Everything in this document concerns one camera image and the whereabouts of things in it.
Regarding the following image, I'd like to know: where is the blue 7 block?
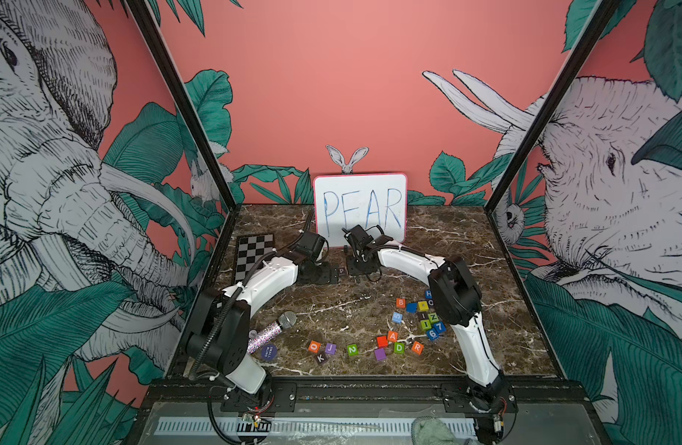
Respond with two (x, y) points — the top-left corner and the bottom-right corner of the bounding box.
(433, 322), (447, 335)

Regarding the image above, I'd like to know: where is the blue 6 block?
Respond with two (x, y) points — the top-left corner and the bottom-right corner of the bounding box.
(426, 329), (439, 341)

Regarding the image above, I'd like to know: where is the green 2 block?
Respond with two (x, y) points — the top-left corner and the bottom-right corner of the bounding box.
(347, 344), (359, 357)

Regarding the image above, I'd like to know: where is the glitter toy microphone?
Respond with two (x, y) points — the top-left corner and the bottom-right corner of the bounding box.
(246, 311), (298, 354)

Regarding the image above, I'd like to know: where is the green cloth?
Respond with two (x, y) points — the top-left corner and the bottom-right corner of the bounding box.
(411, 417), (473, 445)

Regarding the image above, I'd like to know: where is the black white checkerboard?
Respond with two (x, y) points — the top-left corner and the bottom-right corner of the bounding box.
(232, 234), (274, 285)

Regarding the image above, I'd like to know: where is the purple J block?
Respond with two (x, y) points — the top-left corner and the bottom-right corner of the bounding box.
(324, 343), (337, 355)

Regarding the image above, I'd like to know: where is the pink framed whiteboard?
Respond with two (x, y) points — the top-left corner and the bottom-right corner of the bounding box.
(313, 172), (408, 248)

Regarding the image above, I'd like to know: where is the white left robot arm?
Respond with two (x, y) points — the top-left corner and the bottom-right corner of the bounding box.
(181, 231), (337, 395)

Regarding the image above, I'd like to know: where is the dark purple round disc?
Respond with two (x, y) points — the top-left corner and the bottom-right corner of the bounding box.
(261, 343), (278, 362)

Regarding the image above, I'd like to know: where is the orange R block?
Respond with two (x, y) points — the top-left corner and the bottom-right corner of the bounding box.
(411, 341), (424, 355)

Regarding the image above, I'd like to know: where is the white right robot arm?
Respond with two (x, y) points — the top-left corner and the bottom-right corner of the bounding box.
(344, 225), (505, 394)

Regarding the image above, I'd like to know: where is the orange O block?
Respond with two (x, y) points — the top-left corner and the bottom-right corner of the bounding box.
(308, 340), (322, 354)

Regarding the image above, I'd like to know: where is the red block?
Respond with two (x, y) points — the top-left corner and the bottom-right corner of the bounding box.
(376, 336), (388, 349)

